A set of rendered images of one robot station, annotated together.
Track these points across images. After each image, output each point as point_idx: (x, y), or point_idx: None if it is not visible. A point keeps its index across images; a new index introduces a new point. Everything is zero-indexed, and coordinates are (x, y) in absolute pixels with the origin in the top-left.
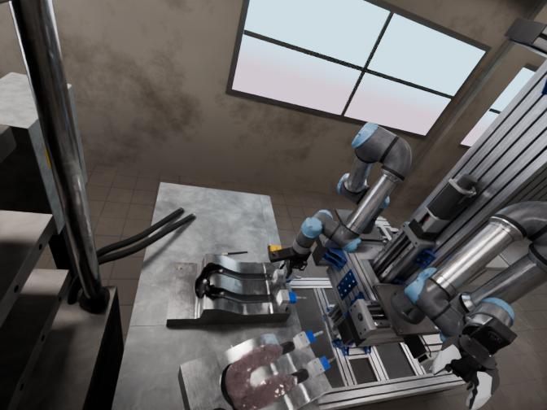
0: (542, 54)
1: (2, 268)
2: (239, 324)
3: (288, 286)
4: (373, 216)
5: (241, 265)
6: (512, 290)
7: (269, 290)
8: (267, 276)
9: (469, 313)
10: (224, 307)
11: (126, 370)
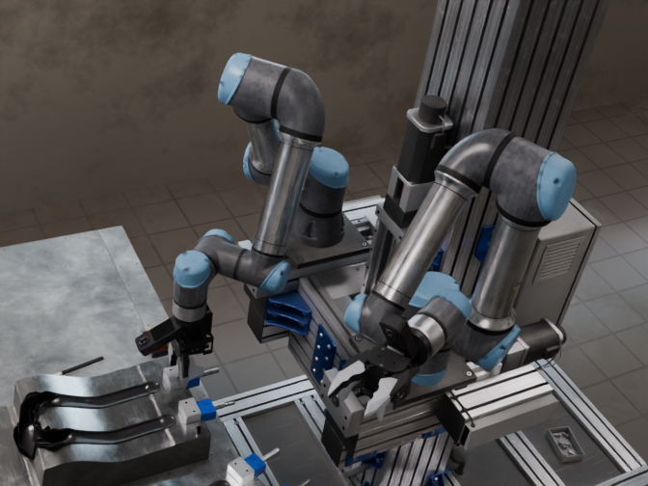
0: None
1: None
2: (121, 485)
3: (202, 396)
4: (293, 217)
5: (94, 383)
6: (500, 269)
7: (159, 410)
8: (150, 388)
9: None
10: (80, 457)
11: None
